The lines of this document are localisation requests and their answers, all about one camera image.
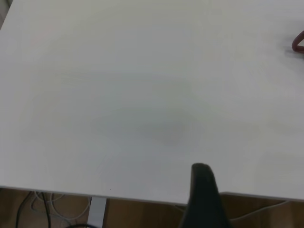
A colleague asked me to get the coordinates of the white cable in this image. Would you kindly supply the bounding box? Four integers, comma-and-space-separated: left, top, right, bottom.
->
228, 199, 293, 222
30, 191, 92, 220

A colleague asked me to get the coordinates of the white metal table leg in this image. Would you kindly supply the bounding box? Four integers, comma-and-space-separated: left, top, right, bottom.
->
87, 196, 107, 228

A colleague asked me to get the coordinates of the black cable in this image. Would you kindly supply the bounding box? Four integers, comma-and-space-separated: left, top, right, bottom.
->
15, 191, 52, 228

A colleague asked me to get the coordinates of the red ceramic mug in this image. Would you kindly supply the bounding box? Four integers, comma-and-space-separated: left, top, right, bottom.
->
291, 30, 304, 54

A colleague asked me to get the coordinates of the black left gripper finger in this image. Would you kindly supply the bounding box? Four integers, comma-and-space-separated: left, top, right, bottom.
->
179, 163, 232, 228

